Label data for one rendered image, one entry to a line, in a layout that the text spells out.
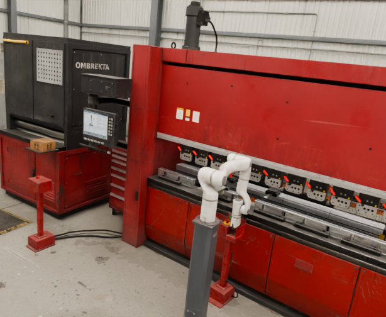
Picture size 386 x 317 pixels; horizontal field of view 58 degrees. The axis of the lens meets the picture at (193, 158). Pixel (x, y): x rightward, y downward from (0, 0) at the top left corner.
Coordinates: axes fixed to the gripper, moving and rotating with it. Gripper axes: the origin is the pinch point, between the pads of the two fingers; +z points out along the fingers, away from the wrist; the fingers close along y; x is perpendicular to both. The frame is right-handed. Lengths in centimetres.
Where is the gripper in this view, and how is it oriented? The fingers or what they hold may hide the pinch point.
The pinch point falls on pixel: (234, 231)
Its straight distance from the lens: 329.3
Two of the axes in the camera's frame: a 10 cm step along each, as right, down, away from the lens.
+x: 7.6, 2.5, -6.0
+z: -0.5, 9.4, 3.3
